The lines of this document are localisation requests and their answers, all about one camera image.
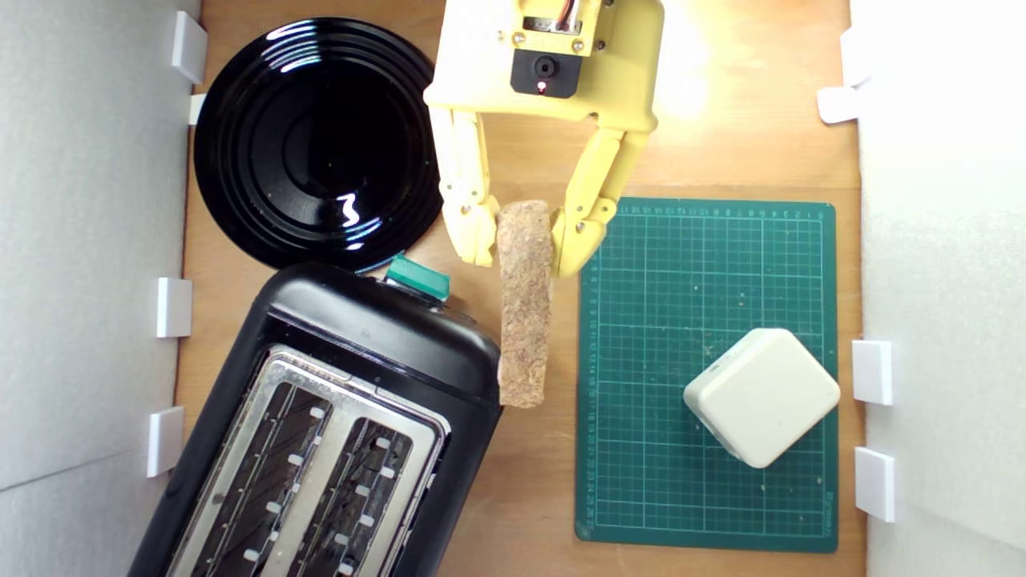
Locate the white wall clip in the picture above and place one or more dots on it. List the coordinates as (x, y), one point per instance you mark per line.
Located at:
(190, 46)
(166, 441)
(851, 56)
(196, 109)
(838, 104)
(174, 307)
(874, 483)
(872, 371)

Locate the yellow wrist camera mount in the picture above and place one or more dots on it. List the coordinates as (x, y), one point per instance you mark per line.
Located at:
(545, 74)

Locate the brown bread slice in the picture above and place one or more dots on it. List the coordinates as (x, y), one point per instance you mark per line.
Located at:
(525, 320)

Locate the white square block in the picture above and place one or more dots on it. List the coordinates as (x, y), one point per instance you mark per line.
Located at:
(761, 397)

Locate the green cutting mat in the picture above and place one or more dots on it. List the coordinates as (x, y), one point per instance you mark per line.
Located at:
(657, 401)

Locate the black two-slot toaster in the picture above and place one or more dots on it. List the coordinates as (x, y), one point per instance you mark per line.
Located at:
(449, 377)

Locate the black round plate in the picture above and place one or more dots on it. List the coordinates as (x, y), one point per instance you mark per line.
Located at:
(321, 152)

